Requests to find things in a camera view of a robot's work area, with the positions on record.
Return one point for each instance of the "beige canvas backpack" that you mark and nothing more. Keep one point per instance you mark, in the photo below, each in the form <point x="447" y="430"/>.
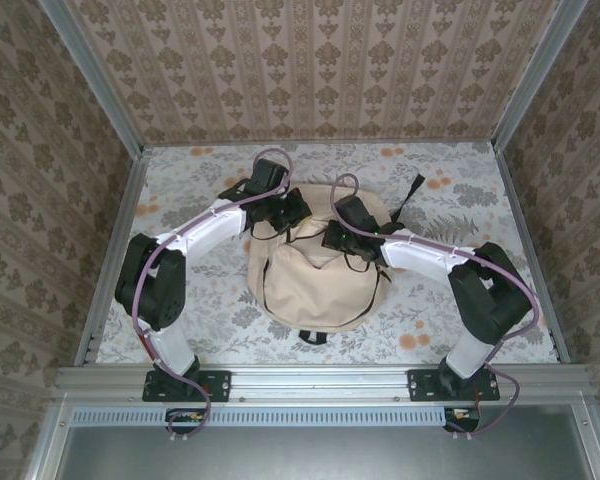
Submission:
<point x="320" y="295"/>

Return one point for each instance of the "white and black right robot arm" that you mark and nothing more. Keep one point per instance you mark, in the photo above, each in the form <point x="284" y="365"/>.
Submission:
<point x="420" y="257"/>

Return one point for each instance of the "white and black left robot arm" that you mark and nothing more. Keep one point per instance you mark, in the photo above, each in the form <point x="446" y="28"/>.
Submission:
<point x="205" y="230"/>

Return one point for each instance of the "floral table cover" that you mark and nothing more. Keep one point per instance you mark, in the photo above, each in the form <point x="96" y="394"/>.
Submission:
<point x="405" y="355"/>

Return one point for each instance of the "grey metal panel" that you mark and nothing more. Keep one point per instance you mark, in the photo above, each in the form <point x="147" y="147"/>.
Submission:
<point x="320" y="455"/>

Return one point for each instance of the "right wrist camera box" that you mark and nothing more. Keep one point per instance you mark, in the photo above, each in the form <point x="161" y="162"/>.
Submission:
<point x="356" y="212"/>

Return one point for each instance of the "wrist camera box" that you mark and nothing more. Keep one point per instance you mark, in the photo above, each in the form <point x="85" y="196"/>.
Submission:
<point x="356" y="212"/>
<point x="269" y="175"/>

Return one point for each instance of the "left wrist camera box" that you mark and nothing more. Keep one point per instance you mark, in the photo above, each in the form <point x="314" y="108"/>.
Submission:
<point x="269" y="175"/>

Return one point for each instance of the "aluminium back rail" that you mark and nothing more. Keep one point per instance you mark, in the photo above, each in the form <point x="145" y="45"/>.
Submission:
<point x="230" y="143"/>

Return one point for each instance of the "aluminium mounting rail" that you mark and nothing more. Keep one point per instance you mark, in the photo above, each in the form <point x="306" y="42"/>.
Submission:
<point x="320" y="382"/>

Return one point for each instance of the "aluminium left side rail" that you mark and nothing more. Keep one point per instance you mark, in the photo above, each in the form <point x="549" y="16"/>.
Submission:
<point x="130" y="200"/>

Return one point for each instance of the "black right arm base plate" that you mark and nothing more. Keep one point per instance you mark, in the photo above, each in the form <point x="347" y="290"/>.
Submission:
<point x="420" y="385"/>

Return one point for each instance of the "aluminium right side rail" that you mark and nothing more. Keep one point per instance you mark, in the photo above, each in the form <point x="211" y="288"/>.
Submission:
<point x="516" y="210"/>

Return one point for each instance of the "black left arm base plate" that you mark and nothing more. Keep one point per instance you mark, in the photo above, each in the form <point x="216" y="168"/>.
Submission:
<point x="220" y="385"/>

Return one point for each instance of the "aluminium left frame post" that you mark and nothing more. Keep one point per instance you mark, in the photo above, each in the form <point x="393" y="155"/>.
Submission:
<point x="91" y="75"/>

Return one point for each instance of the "aluminium frame post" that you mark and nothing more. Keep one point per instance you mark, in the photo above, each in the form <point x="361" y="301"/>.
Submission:
<point x="537" y="75"/>
<point x="91" y="75"/>

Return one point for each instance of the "aluminium right frame post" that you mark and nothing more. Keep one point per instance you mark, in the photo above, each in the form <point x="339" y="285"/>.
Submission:
<point x="537" y="75"/>

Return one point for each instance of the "aluminium left lower frame bar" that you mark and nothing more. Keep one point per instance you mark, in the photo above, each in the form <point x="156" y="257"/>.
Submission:
<point x="47" y="445"/>

